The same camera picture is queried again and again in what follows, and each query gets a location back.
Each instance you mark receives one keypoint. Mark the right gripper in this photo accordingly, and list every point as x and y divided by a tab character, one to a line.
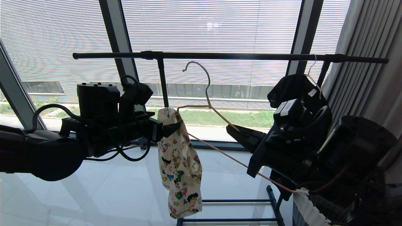
282	153

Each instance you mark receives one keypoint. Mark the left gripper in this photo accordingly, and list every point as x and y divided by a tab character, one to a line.
135	130

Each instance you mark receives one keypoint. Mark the cream printed garment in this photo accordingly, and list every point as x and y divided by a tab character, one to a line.
179	163

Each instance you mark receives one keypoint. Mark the pink clothes hanger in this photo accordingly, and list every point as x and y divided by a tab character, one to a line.
208	81
314	62

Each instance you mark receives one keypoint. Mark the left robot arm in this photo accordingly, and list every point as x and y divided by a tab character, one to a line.
47	153

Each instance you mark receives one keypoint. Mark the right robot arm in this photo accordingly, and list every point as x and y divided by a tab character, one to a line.
355	141

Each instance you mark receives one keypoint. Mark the white laundry basket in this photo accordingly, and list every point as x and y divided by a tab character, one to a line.
309	210

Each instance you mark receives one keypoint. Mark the black clothes rack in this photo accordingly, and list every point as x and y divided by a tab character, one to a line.
220	56

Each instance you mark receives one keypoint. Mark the window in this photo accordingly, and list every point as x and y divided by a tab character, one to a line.
204	28

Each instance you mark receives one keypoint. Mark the grey curtain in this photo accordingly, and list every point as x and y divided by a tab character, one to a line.
370	47

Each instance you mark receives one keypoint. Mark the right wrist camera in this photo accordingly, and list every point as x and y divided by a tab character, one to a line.
289	111

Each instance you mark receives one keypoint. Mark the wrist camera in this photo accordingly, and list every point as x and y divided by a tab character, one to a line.
289	111
136	92

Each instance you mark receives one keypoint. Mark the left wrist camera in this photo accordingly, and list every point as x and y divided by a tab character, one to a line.
136	92

